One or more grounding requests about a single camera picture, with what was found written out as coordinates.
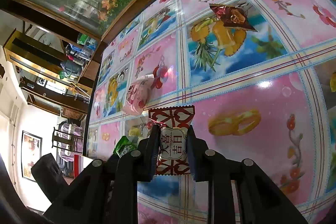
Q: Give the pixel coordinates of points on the framed wall picture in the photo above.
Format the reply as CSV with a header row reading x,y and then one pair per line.
x,y
31,152

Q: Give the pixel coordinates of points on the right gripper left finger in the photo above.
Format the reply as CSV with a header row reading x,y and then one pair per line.
x,y
106,192

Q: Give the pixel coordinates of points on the red white gift box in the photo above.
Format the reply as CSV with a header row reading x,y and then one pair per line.
x,y
80,162

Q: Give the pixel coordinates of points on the green snack packet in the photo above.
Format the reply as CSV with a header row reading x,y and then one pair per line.
x,y
124,146

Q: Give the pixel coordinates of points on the white red candy packet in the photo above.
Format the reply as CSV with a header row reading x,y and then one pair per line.
x,y
174,123

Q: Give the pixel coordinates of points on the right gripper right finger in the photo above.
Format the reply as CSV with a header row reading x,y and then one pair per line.
x,y
259,198

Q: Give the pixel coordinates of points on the brown foil candy wrapper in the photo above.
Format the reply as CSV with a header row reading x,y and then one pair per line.
x,y
232,17

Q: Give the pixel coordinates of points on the pink white snack packet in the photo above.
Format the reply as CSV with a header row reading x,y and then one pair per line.
x,y
138,95

